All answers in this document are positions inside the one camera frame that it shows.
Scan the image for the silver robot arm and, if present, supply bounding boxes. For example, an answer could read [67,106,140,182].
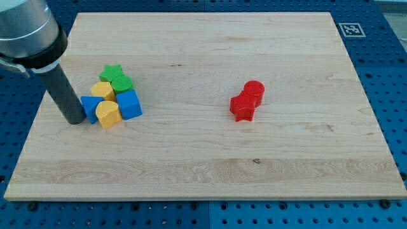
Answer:
[1,0,67,76]

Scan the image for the red cylinder block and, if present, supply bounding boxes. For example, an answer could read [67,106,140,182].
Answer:
[244,80,265,107]

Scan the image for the white fiducial marker tag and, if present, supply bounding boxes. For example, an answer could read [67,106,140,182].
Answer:
[338,22,366,38]

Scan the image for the green cylinder block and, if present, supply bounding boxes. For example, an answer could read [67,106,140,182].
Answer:
[111,75,134,94]

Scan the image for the green star block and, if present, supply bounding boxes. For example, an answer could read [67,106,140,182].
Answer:
[99,65,124,83]

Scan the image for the yellow hexagon block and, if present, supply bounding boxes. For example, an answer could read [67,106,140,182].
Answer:
[90,81,116,102]

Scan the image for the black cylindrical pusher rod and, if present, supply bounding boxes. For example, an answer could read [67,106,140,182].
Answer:
[34,64,86,125]

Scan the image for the red star block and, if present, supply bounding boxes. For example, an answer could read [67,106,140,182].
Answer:
[230,91,257,122]

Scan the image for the blue triangle block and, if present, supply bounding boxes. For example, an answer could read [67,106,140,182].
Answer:
[80,96,104,124]

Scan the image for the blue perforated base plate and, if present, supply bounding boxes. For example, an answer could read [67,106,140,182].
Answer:
[1,0,406,228]

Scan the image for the yellow heart block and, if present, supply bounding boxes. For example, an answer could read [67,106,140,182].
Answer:
[95,101,123,129]

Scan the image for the blue cube block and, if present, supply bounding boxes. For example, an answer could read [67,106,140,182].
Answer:
[116,90,142,120]

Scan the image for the wooden board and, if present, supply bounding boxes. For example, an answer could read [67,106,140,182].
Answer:
[4,12,406,202]

